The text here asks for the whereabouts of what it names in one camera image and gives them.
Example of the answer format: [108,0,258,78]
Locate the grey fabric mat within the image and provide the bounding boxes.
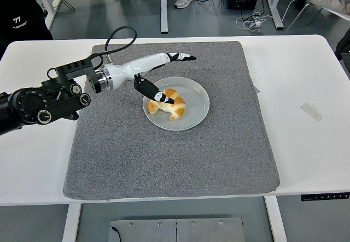
[62,40,281,200]

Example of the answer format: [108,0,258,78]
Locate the white table leg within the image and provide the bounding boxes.
[264,197,288,242]
[62,203,82,242]

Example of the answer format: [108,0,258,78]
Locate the grey metal plate with screws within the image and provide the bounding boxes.
[109,217,246,242]

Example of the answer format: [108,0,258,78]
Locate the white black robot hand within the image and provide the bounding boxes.
[103,51,197,105]

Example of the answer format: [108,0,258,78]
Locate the golden croissant bread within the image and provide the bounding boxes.
[147,88,186,121]

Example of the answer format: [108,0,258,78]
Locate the white charger cable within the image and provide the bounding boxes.
[235,11,267,31]

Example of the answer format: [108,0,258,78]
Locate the person's foot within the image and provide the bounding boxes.
[174,0,196,9]

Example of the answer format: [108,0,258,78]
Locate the thin black cable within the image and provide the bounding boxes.
[109,227,121,242]

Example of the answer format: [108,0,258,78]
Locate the person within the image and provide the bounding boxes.
[0,0,53,50]

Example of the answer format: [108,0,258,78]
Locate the grey tape strip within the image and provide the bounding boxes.
[300,102,323,122]

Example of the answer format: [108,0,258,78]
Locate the black table control panel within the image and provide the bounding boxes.
[301,193,350,202]

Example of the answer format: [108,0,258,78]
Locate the grey round plate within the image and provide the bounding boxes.
[142,76,211,131]

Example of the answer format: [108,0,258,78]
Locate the grey chair legs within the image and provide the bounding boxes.
[283,3,323,34]

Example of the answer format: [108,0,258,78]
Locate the black bag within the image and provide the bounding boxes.
[334,27,350,61]

